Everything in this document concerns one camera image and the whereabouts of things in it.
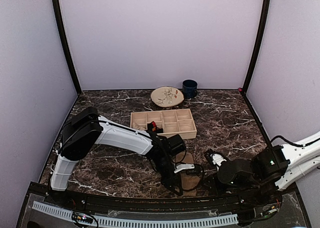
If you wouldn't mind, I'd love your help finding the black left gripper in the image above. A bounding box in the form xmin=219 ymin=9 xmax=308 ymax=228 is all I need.
xmin=153 ymin=153 xmax=183 ymax=196

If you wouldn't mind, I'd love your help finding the black argyle sock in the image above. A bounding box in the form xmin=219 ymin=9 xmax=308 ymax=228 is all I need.
xmin=147 ymin=121 xmax=164 ymax=134

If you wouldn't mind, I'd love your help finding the wooden compartment tray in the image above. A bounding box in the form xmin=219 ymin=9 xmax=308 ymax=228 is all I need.
xmin=130 ymin=109 xmax=197 ymax=139

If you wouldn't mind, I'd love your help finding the beige striped sock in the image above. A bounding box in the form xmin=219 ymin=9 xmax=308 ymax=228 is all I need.
xmin=131 ymin=122 xmax=148 ymax=135

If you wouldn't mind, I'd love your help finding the tan plain sock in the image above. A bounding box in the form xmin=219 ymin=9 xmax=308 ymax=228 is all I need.
xmin=175 ymin=151 xmax=200 ymax=197

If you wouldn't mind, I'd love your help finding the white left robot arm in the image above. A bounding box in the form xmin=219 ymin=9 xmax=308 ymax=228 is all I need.
xmin=49 ymin=107 xmax=195 ymax=206

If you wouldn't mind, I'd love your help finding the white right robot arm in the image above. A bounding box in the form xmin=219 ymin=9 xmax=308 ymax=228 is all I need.
xmin=204 ymin=133 xmax=320 ymax=205

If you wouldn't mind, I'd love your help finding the patterned ceramic plate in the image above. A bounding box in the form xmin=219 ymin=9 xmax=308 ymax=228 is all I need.
xmin=150 ymin=86 xmax=184 ymax=108

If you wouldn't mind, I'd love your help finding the dark blue mug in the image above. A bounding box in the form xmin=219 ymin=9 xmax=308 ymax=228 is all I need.
xmin=182 ymin=80 xmax=198 ymax=99

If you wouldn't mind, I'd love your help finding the white slotted cable duct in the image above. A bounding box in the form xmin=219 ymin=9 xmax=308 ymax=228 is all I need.
xmin=32 ymin=201 xmax=239 ymax=228

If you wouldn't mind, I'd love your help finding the right black corner post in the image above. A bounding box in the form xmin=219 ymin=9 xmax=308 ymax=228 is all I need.
xmin=242 ymin=0 xmax=271 ymax=96

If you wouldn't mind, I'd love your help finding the black corner post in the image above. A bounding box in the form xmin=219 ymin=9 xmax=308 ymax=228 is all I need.
xmin=51 ymin=0 xmax=82 ymax=96
xmin=242 ymin=0 xmax=271 ymax=96

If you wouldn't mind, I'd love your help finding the left black corner post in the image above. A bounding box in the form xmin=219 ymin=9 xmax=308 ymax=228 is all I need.
xmin=51 ymin=0 xmax=82 ymax=96

